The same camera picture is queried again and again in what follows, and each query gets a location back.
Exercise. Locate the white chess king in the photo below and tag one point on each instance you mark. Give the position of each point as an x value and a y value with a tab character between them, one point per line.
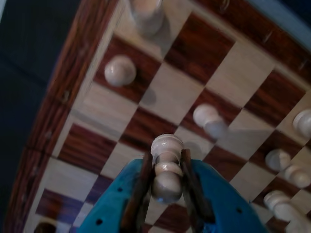
302	121

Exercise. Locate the dark brown chess pawn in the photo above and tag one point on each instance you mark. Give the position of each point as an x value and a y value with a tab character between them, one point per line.
45	228

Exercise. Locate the folding wooden chessboard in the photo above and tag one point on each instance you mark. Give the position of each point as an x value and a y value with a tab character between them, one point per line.
194	48

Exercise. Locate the white chess pawn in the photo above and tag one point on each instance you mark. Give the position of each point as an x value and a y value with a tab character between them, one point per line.
278	159
207	119
120	70
167	145

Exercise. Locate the turquoise gripper finger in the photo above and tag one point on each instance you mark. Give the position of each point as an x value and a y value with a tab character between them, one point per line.
114	206
226	208

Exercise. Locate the white chess rook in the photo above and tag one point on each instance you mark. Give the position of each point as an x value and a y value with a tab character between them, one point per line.
145	14

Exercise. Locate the white chess knight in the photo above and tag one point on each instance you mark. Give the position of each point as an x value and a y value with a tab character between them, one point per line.
277	201

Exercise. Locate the dark grey desk mat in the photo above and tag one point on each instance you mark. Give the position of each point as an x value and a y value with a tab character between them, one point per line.
24	72

